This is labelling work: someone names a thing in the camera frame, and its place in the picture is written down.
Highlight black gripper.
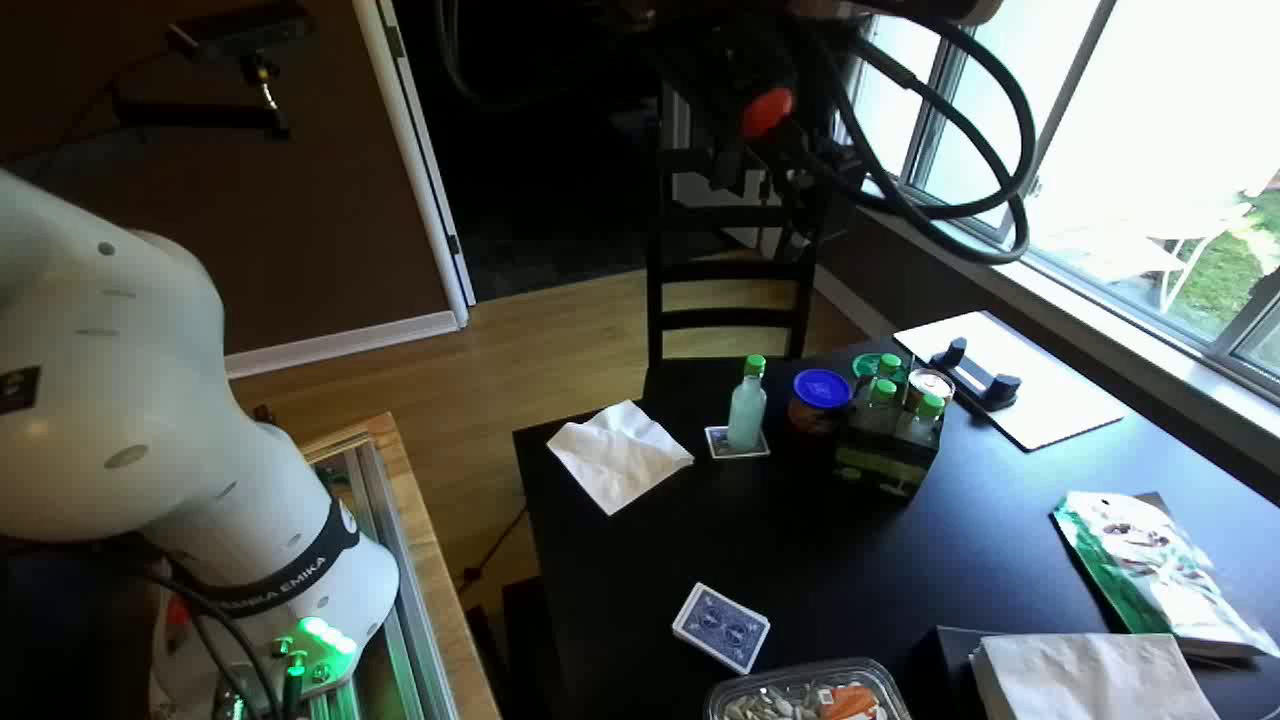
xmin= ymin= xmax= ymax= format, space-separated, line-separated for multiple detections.
xmin=762 ymin=133 xmax=863 ymax=215

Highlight green-capped glass bottle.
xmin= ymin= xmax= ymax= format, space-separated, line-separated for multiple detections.
xmin=723 ymin=352 xmax=775 ymax=454
xmin=853 ymin=376 xmax=905 ymax=438
xmin=897 ymin=387 xmax=952 ymax=450

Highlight purple-lidded jar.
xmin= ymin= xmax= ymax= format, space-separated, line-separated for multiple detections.
xmin=782 ymin=364 xmax=854 ymax=443

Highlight black wooden chair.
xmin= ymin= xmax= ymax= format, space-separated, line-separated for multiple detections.
xmin=640 ymin=140 xmax=820 ymax=406

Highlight small black dumbbell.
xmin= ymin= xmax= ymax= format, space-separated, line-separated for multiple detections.
xmin=927 ymin=333 xmax=1028 ymax=412

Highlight white square coaster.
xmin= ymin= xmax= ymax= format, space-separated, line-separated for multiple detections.
xmin=700 ymin=418 xmax=775 ymax=464

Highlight white flat board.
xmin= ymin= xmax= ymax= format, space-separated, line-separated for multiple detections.
xmin=890 ymin=308 xmax=1129 ymax=454

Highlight white paper napkin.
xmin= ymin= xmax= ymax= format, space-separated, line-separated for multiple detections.
xmin=542 ymin=395 xmax=700 ymax=519

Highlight blue playing card deck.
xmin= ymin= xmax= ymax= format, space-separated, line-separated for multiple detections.
xmin=669 ymin=579 xmax=775 ymax=675

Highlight clear plastic food container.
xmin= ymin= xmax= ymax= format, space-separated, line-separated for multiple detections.
xmin=702 ymin=651 xmax=916 ymax=720

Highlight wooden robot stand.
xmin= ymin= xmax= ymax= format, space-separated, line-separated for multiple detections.
xmin=292 ymin=412 xmax=505 ymax=720

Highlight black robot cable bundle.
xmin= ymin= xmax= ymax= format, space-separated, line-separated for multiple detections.
xmin=816 ymin=8 xmax=1045 ymax=263

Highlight white window frame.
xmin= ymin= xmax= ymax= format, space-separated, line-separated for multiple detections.
xmin=853 ymin=0 xmax=1280 ymax=403

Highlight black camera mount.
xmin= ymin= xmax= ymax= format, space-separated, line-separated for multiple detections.
xmin=107 ymin=8 xmax=313 ymax=140

